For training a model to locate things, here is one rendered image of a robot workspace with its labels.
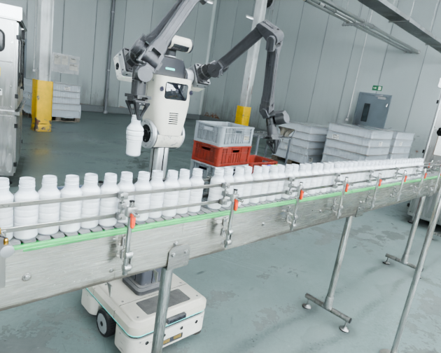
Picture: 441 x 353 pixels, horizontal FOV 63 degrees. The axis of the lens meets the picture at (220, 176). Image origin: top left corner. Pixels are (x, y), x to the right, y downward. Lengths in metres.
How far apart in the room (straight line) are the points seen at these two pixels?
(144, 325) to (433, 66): 10.83
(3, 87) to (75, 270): 3.76
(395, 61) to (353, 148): 4.76
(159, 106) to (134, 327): 1.13
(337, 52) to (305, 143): 5.11
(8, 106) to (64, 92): 6.12
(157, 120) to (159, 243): 0.81
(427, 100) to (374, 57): 2.09
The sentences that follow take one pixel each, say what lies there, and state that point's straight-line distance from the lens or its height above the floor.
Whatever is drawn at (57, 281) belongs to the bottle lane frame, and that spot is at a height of 0.87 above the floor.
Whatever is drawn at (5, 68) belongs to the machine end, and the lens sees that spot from 4.77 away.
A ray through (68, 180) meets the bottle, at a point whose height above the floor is 1.16.
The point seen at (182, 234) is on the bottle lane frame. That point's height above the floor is 0.93.
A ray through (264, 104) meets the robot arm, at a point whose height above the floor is 1.43.
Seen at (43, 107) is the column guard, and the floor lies 0.53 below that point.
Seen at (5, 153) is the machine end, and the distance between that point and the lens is 4.89.
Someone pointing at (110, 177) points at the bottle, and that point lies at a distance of 1.15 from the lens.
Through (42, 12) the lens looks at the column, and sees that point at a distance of 9.08.
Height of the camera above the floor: 1.46
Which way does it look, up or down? 13 degrees down
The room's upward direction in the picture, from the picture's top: 9 degrees clockwise
